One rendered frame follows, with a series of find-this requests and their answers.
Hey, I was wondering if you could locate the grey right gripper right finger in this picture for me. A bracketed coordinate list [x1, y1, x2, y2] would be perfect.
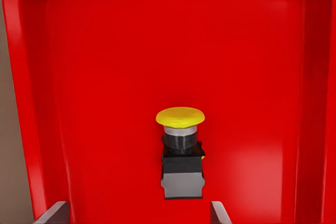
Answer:
[210, 200, 233, 224]

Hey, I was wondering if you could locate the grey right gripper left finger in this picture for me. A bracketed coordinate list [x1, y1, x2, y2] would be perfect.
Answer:
[33, 200, 70, 224]

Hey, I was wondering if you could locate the yellow mushroom push button switch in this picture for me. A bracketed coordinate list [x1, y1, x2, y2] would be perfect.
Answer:
[155, 106, 206, 200]

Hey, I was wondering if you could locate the red plastic tray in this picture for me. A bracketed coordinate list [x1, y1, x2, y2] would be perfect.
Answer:
[2, 0, 336, 224]

